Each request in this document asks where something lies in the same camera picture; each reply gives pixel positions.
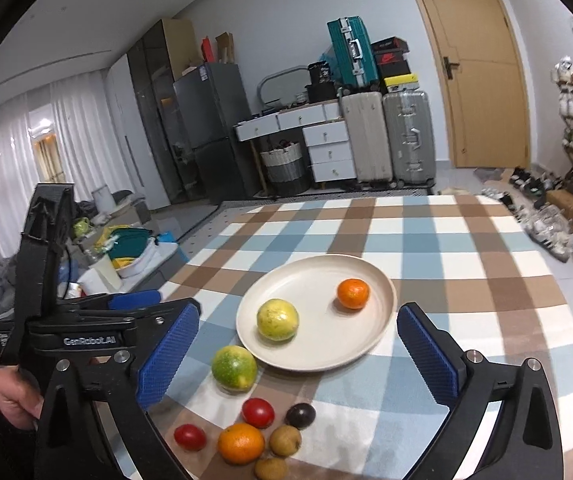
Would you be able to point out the wooden door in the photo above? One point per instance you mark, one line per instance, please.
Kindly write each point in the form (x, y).
(466, 110)

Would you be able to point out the person's left hand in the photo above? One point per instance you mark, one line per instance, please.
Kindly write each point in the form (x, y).
(16, 395)

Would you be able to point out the dark purple round fruit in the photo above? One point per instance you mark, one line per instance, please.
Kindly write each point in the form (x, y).
(300, 415)

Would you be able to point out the black bag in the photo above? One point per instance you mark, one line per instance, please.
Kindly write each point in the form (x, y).
(320, 72)

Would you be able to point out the red paper bag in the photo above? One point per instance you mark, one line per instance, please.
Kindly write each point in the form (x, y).
(208, 50)

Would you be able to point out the brown paper bag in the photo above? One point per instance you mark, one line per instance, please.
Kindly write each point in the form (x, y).
(224, 49)

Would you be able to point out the yellow green round fruit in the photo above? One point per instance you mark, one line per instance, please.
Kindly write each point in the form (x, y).
(277, 320)

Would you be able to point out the row of shoes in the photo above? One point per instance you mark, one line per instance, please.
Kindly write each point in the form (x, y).
(541, 220)

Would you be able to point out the woven laundry basket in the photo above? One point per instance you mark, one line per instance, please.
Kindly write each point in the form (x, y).
(282, 165)

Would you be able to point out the cream round plate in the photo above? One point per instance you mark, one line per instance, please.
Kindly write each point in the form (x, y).
(316, 340)

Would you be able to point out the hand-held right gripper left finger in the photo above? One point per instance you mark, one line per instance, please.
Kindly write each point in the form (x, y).
(166, 360)

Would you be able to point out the green bag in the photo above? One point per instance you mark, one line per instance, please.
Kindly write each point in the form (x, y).
(126, 242)

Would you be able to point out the white trash bin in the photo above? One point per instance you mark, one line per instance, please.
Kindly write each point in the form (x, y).
(101, 199)

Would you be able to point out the beige suitcase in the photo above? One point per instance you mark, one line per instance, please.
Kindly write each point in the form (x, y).
(366, 135)

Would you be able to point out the white curtains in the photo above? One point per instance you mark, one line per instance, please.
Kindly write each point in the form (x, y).
(6, 160)

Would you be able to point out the small orange mandarin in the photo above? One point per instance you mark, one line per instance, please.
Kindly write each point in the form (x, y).
(352, 293)

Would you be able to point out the plaid tablecloth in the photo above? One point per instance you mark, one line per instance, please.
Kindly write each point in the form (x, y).
(416, 260)

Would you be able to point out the brown round fruit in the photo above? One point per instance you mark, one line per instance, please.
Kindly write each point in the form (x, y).
(285, 440)
(270, 469)

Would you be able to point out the oval mirror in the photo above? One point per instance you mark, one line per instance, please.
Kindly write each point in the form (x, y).
(265, 82)

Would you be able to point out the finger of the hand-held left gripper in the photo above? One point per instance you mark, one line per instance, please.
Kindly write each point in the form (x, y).
(134, 300)
(161, 315)

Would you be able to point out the black red shoe box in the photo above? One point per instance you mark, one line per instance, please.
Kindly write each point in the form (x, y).
(392, 64)

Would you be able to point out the green yellow citrus fruit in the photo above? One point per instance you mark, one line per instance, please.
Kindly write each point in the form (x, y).
(234, 367)

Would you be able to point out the large orange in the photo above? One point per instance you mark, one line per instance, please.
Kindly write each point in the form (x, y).
(240, 442)

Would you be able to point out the white wardrobe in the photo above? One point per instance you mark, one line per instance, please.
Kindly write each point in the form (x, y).
(121, 125)

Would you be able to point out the brown cardboard box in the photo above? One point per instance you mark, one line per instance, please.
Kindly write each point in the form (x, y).
(564, 205)

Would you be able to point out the silver suitcase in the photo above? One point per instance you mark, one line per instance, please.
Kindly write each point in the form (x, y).
(409, 135)

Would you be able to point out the grey refrigerator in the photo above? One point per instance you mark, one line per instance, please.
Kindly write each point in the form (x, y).
(211, 110)

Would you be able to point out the white dresser with drawers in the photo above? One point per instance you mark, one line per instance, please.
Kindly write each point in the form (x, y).
(329, 155)

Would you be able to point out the red tomato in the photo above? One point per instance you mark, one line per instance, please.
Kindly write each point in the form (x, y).
(258, 411)
(190, 436)

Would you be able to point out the black storage box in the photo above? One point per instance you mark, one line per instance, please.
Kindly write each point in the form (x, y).
(322, 93)

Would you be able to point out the dark glass cabinet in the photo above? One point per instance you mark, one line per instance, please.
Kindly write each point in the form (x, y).
(151, 110)

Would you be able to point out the yellow black shoe box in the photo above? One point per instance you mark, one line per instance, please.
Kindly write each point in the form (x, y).
(401, 82)

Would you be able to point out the teal suitcase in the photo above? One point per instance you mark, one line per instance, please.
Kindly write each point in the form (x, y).
(349, 55)

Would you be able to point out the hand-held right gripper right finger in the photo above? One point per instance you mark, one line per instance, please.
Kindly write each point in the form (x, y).
(426, 355)

